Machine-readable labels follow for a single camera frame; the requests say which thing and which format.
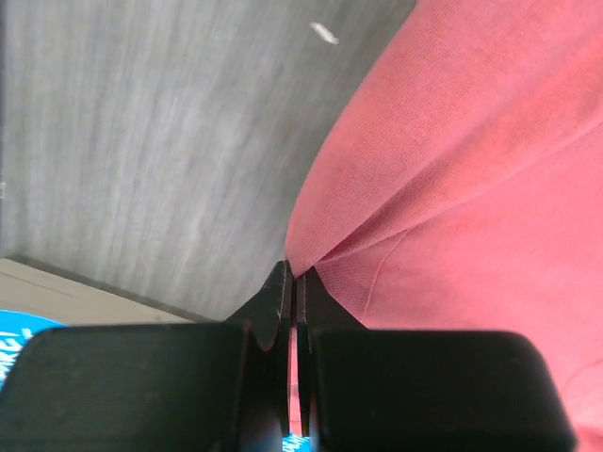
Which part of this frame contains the red t shirt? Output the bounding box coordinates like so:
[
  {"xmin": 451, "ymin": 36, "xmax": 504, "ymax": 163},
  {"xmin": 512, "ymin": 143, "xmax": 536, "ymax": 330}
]
[{"xmin": 285, "ymin": 1, "xmax": 602, "ymax": 451}]

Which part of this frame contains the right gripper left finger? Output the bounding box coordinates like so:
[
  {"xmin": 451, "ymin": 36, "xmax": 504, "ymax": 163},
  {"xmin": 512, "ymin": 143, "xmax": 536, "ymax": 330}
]
[{"xmin": 1, "ymin": 262, "xmax": 293, "ymax": 451}]

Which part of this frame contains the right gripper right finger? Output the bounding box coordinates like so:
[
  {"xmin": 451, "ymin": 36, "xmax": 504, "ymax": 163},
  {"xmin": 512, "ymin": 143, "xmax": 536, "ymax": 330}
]
[{"xmin": 295, "ymin": 270, "xmax": 578, "ymax": 451}]

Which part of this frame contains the blue illustrated book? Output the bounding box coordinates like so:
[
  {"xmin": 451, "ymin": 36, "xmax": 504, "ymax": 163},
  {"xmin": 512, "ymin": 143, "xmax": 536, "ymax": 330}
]
[{"xmin": 0, "ymin": 310, "xmax": 65, "ymax": 386}]

